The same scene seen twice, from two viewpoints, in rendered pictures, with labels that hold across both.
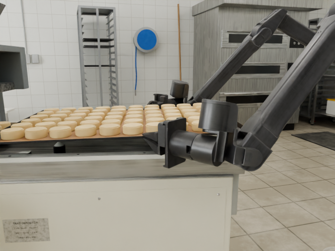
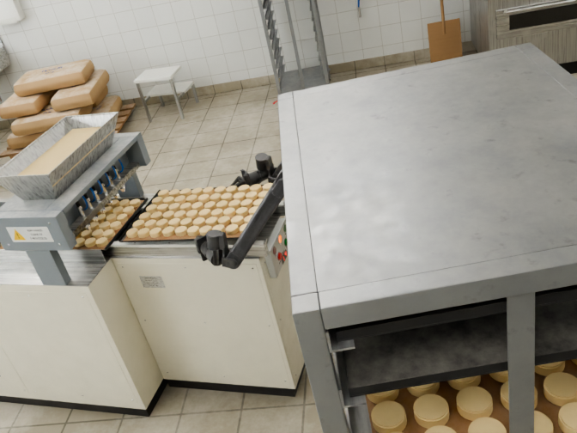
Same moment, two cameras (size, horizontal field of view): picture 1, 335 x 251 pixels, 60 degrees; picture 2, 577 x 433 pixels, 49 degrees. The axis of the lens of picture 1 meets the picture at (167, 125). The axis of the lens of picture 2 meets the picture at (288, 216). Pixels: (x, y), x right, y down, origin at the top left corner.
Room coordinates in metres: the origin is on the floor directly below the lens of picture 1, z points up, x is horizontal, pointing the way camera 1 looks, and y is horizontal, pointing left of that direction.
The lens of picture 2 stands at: (-1.06, -1.24, 2.25)
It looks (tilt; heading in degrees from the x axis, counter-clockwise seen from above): 31 degrees down; 27
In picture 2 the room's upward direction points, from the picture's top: 13 degrees counter-clockwise
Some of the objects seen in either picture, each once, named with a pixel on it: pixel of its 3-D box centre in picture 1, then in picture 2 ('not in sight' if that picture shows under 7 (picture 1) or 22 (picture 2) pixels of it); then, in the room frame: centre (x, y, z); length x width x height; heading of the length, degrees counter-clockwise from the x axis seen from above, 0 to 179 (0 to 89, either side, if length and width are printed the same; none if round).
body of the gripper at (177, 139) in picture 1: (184, 144); (209, 249); (0.59, -0.04, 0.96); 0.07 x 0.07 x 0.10; 50
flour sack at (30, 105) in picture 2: not in sight; (32, 97); (3.47, 3.56, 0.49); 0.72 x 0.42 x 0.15; 16
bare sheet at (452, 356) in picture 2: not in sight; (452, 224); (-0.23, -1.10, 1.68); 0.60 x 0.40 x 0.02; 22
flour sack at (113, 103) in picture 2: not in sight; (94, 116); (3.63, 3.02, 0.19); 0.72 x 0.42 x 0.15; 20
